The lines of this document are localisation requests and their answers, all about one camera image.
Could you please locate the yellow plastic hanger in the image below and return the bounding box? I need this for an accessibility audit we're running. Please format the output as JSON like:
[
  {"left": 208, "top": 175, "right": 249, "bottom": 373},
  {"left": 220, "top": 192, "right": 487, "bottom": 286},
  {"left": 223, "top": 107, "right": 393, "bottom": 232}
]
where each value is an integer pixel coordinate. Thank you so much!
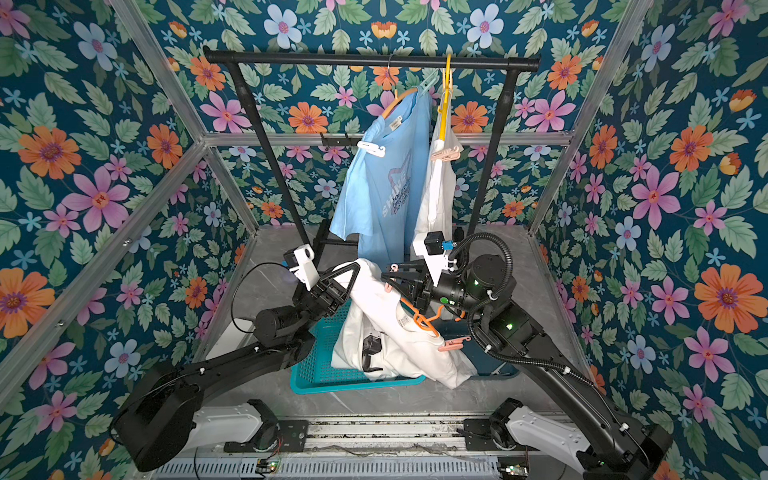
[{"left": 438, "top": 53, "right": 453, "bottom": 144}]

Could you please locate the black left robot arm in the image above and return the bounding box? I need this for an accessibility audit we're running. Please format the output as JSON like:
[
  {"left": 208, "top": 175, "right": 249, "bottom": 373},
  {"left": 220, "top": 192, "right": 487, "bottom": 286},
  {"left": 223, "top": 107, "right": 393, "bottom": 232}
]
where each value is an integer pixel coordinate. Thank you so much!
[{"left": 109, "top": 262, "right": 360, "bottom": 472}]

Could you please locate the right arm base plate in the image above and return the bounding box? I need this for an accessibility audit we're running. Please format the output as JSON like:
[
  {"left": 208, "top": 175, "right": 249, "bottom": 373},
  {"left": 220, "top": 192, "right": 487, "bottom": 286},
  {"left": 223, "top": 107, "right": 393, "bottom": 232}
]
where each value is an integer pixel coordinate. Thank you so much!
[{"left": 456, "top": 418, "right": 527, "bottom": 452}]

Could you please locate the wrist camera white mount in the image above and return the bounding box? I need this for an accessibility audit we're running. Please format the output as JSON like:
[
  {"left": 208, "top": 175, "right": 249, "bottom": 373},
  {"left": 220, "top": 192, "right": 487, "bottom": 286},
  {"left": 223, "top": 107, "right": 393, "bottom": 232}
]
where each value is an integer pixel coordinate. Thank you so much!
[
  {"left": 412, "top": 230, "right": 458, "bottom": 285},
  {"left": 283, "top": 244, "right": 320, "bottom": 291}
]

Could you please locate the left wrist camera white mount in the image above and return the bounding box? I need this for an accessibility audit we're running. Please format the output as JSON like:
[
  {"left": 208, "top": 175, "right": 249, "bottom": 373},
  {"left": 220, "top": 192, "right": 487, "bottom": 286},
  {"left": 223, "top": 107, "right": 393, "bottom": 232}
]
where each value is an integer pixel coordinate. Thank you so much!
[{"left": 283, "top": 244, "right": 320, "bottom": 291}]

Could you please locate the mint green clothespin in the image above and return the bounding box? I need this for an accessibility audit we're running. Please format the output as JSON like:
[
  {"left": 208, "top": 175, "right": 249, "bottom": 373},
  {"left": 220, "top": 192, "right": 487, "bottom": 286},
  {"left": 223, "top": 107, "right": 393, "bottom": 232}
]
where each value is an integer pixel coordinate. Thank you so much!
[{"left": 418, "top": 69, "right": 441, "bottom": 91}]

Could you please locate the teal laundry basket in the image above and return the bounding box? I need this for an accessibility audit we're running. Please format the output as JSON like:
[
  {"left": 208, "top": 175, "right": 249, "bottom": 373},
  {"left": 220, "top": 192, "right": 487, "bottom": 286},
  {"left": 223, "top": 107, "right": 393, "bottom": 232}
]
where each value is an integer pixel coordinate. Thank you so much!
[{"left": 290, "top": 301, "right": 425, "bottom": 395}]

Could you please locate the white t-shirt black print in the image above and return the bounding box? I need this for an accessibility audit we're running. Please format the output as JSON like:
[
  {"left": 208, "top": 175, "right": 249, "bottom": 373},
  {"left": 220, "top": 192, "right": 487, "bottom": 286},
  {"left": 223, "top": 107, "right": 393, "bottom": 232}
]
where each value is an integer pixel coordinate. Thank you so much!
[{"left": 410, "top": 117, "right": 463, "bottom": 255}]

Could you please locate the light blue garment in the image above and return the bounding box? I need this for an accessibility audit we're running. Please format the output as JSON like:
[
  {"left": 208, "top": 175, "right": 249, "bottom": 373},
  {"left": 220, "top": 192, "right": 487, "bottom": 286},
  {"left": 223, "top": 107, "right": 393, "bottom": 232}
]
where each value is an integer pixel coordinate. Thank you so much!
[{"left": 330, "top": 89, "right": 432, "bottom": 271}]

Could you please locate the dark teal clothespin tray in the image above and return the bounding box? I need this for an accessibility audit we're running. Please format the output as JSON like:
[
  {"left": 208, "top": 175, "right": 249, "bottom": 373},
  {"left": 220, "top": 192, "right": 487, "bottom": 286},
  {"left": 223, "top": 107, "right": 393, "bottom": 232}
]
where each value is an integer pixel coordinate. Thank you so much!
[{"left": 461, "top": 334, "right": 520, "bottom": 380}]

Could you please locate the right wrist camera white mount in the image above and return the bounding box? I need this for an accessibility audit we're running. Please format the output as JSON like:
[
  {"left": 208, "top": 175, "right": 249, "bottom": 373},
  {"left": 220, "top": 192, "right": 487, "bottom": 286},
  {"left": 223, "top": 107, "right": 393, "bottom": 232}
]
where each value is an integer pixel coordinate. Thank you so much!
[{"left": 412, "top": 230, "right": 458, "bottom": 285}]

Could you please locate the black clothes rack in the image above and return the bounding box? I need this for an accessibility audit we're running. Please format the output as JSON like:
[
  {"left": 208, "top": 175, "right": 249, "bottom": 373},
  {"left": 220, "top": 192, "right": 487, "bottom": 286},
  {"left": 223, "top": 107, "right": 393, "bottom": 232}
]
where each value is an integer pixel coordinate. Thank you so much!
[{"left": 202, "top": 46, "right": 541, "bottom": 283}]

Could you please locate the black wall hook rail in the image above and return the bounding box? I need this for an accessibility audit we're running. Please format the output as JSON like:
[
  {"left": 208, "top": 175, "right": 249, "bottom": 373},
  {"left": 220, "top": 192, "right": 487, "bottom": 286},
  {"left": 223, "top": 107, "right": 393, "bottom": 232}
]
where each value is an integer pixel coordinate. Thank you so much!
[{"left": 320, "top": 133, "right": 362, "bottom": 148}]

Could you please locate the tan orange plastic hanger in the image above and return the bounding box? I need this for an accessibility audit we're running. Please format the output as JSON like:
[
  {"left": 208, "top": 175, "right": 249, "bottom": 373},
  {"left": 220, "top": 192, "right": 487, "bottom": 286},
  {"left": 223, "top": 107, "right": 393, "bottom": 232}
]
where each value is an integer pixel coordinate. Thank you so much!
[{"left": 380, "top": 53, "right": 419, "bottom": 119}]

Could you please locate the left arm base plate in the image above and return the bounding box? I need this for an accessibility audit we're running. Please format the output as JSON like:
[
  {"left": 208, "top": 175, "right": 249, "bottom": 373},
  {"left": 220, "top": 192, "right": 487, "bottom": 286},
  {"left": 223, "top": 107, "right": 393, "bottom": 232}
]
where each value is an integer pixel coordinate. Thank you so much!
[{"left": 223, "top": 420, "right": 309, "bottom": 454}]

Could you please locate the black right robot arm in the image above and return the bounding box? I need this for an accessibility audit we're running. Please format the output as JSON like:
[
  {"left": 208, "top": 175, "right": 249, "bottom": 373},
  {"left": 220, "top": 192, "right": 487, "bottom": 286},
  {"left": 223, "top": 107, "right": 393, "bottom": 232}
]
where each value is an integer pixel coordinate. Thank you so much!
[{"left": 382, "top": 232, "right": 673, "bottom": 479}]

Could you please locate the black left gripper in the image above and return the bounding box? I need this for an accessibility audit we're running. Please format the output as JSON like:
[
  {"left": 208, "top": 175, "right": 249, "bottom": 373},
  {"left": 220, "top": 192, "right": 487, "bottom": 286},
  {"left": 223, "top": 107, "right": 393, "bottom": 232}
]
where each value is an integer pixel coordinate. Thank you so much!
[{"left": 287, "top": 267, "right": 350, "bottom": 338}]

